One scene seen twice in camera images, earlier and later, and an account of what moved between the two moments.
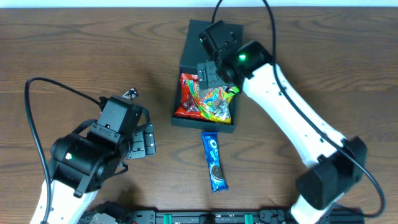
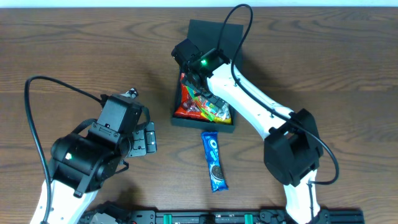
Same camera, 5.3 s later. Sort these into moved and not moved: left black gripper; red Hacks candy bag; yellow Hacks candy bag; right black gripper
Moved: right black gripper
Not moved: red Hacks candy bag; yellow Hacks candy bag; left black gripper
